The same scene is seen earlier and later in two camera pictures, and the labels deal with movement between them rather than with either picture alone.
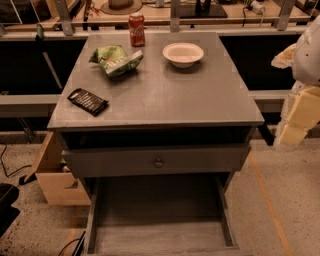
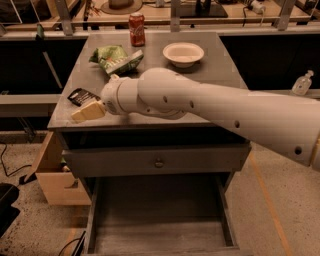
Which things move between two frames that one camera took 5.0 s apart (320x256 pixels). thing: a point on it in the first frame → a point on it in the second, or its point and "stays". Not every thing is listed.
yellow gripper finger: (285, 58) → (121, 95)
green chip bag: (115, 60) stays
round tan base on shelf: (122, 7) stays
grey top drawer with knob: (114, 162) stays
